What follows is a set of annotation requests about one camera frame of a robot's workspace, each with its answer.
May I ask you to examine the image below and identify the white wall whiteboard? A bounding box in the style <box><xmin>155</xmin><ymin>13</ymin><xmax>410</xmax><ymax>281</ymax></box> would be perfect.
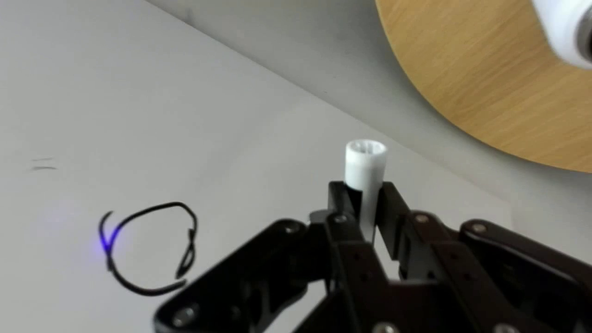
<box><xmin>0</xmin><ymin>0</ymin><xmax>519</xmax><ymax>333</ymax></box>

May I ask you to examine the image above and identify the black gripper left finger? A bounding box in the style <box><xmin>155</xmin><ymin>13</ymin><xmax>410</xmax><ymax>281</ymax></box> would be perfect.
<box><xmin>153</xmin><ymin>179</ymin><xmax>386</xmax><ymax>333</ymax></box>

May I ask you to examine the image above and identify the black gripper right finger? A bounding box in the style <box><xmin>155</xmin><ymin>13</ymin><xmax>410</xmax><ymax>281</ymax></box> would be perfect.
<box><xmin>373</xmin><ymin>179</ymin><xmax>592</xmax><ymax>333</ymax></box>

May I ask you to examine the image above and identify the white black-label whiteboard marker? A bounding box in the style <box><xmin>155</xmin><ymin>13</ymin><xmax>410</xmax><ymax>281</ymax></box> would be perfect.
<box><xmin>341</xmin><ymin>138</ymin><xmax>388</xmax><ymax>246</ymax></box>

